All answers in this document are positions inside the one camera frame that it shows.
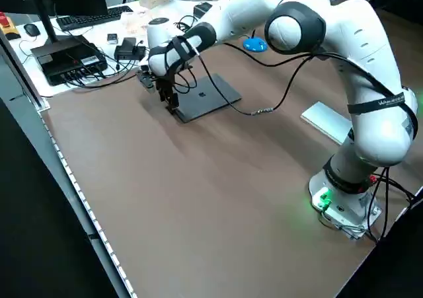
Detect black keyboard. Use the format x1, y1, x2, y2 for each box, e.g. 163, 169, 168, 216
55, 5, 135, 32

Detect silver grey laptop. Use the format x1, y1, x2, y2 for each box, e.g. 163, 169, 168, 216
171, 73, 243, 124

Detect small black box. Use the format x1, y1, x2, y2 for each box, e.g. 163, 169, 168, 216
193, 2, 213, 19

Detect black power adapter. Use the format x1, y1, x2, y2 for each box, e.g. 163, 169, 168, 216
114, 37, 146, 61

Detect red emergency stop button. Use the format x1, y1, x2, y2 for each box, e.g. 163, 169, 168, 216
0, 12, 18, 41

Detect black dock box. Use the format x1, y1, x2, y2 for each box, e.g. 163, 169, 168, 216
30, 35, 108, 87

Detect blue desk lamp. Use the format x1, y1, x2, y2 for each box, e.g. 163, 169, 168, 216
243, 37, 269, 53

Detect grey aluminium table rail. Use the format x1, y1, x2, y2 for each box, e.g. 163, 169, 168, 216
0, 30, 139, 298

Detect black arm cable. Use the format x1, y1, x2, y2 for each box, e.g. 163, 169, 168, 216
178, 35, 334, 117

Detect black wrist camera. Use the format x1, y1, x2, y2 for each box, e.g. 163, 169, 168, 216
136, 69, 157, 96

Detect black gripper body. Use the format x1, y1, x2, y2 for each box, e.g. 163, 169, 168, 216
155, 75, 181, 96

